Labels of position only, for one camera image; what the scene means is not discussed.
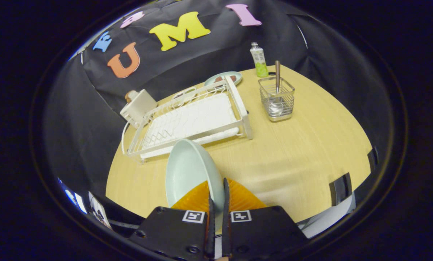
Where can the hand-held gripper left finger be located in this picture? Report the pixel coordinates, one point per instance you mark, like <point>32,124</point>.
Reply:
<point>211,232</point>

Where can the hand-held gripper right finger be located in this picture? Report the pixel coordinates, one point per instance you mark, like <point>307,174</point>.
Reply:
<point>226,232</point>

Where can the pale green plate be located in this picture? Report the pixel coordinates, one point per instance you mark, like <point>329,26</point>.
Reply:
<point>187,170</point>

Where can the white dish rack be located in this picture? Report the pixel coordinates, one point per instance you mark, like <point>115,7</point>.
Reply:
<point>191,119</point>

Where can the white divided condiment dish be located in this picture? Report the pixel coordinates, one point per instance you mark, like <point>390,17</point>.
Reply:
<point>182,95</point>

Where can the small plate with food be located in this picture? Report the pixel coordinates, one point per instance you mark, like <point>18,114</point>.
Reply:
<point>234,77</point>

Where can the white board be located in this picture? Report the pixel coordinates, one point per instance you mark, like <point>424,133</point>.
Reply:
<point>328,219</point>

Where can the white printed paper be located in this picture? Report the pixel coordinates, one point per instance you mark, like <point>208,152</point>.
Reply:
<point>98,210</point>

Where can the white toaster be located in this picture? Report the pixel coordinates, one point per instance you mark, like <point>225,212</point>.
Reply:
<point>140,107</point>

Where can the blue lit screen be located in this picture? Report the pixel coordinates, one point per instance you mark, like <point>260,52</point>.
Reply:
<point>71,197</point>

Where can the brown bread slice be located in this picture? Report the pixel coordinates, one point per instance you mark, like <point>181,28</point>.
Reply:
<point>129,96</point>

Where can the green label bottle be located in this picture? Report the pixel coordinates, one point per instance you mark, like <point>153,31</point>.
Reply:
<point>260,63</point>

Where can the black backdrop cloth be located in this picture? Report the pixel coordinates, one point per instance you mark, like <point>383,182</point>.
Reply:
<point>202,58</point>

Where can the black table bracket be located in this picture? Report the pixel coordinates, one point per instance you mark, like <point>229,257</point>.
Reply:
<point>373,159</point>
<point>341,188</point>

